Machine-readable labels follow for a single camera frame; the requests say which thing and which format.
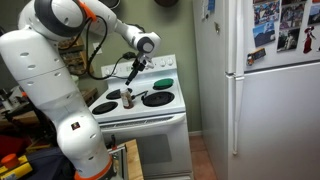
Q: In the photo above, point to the front left coil burner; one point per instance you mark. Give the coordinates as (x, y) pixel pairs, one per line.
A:
(158, 99)

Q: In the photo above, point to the clear ketchup bottle white cap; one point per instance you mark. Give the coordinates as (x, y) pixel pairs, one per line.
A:
(126, 98)

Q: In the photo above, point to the red dress figure magnet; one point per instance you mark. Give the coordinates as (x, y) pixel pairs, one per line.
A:
(308, 40)

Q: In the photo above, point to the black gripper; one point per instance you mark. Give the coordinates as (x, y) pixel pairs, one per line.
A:
(137, 66)

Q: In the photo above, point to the fridge photo dark portrait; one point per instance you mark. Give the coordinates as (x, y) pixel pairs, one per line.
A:
(288, 39)

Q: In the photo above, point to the wooden butcher block table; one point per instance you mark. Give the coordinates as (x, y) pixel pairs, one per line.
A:
(128, 165)

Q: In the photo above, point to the black measuring scoop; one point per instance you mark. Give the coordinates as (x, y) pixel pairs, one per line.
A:
(144, 93)

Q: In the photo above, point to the white refrigerator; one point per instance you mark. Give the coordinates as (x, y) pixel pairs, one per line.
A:
(260, 122)

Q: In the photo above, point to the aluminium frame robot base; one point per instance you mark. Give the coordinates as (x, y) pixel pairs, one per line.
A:
(116, 156)

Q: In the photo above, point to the orange black fridge magnet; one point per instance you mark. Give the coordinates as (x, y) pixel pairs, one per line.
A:
(252, 57)

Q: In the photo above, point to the fridge photo blue sky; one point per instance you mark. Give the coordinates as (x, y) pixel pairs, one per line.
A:
(264, 33)

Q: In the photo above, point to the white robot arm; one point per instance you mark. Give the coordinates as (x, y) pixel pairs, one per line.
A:
(31, 54)

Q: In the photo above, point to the orange emergency stop button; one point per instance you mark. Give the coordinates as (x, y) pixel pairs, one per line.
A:
(10, 161)

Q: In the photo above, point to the white electric stove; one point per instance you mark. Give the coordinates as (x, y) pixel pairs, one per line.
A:
(161, 132)

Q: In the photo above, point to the green round burner cover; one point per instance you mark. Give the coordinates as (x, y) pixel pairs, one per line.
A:
(163, 84)

